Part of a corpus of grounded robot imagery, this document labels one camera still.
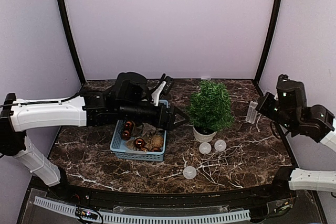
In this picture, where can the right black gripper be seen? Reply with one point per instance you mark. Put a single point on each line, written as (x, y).
(263, 104)

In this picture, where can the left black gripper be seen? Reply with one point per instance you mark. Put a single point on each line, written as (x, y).
(160, 123)

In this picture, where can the clear plastic battery box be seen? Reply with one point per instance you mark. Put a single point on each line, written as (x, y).
(251, 113)

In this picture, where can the small green christmas tree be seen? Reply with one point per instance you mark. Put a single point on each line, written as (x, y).
(210, 108)

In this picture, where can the white woven ball light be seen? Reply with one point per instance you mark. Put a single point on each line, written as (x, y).
(205, 148)
(189, 172)
(220, 146)

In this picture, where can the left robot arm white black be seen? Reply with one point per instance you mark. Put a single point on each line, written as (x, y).
(128, 99)

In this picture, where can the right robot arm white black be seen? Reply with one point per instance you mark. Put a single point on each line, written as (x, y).
(288, 108)

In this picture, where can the white textured tree pot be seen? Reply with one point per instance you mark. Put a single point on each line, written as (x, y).
(203, 135)

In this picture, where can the beige twine ball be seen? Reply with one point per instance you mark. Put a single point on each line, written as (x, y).
(157, 141)

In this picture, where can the burlap ribbon bow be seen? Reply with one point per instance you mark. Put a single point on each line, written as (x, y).
(144, 131)

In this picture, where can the copper shiny bauble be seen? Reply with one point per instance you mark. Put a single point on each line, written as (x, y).
(155, 149)
(139, 143)
(126, 135)
(128, 125)

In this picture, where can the light blue plastic basket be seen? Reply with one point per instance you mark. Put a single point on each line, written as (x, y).
(119, 148)

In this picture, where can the small circuit board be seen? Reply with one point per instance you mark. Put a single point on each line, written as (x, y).
(85, 214)

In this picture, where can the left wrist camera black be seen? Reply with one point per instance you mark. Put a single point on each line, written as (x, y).
(168, 84)

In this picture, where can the black front rail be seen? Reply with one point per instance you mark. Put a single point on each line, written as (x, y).
(253, 197)

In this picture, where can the white slotted cable duct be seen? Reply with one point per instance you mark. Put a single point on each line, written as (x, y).
(105, 216)

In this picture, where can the right black frame post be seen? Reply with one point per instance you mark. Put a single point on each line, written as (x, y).
(268, 40)

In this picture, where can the black frame post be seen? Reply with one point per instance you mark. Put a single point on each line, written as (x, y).
(70, 40)
(268, 40)

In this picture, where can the left black frame post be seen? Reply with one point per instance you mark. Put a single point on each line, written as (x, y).
(70, 40)

